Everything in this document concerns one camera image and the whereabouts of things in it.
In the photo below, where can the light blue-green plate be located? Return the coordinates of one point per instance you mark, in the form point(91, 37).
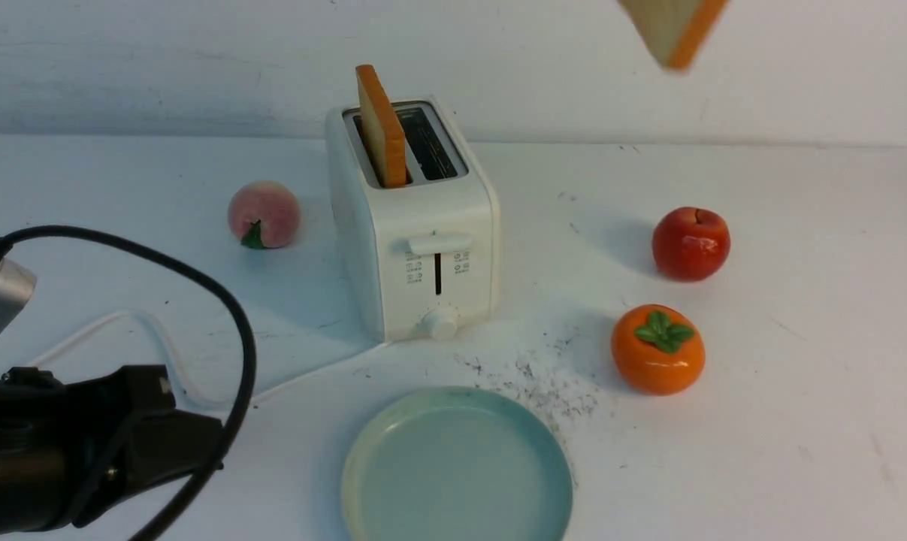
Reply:
point(456, 463)

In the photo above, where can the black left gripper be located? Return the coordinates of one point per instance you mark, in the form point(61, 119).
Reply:
point(70, 452)

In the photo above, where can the toast slice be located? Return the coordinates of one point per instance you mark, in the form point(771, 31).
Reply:
point(674, 31)
point(381, 129)

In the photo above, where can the pink peach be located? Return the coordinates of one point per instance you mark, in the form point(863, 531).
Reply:
point(264, 215)

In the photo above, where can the white two-slot toaster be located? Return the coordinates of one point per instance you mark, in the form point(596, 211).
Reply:
point(424, 258)

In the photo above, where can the red apple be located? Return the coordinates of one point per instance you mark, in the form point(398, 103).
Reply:
point(690, 244)

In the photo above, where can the orange persimmon with green leaf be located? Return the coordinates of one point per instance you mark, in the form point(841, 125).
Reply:
point(657, 350)

